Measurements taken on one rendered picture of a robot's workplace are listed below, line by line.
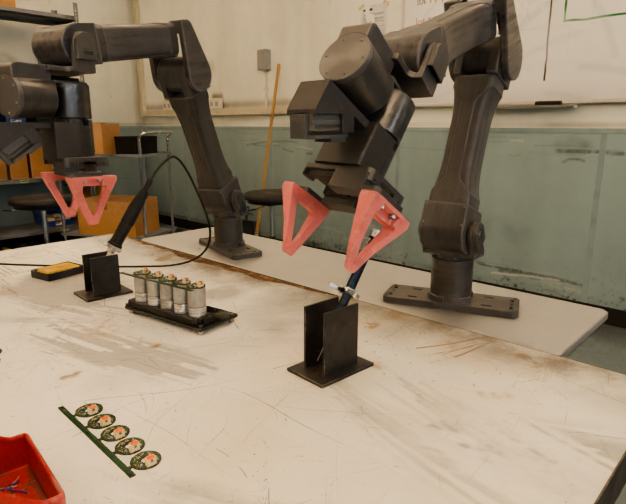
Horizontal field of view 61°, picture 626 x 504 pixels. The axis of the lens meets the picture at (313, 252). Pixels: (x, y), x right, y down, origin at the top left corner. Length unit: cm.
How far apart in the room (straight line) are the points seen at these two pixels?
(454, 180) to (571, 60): 236
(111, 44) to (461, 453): 75
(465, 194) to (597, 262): 239
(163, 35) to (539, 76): 243
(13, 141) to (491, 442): 70
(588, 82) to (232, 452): 280
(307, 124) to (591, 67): 264
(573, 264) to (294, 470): 281
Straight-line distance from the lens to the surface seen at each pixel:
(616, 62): 306
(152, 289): 78
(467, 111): 83
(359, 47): 55
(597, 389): 65
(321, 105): 52
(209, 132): 109
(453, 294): 82
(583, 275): 318
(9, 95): 83
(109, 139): 436
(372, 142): 56
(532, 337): 76
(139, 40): 98
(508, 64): 85
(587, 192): 311
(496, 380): 63
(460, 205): 78
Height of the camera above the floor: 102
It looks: 14 degrees down
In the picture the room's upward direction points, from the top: straight up
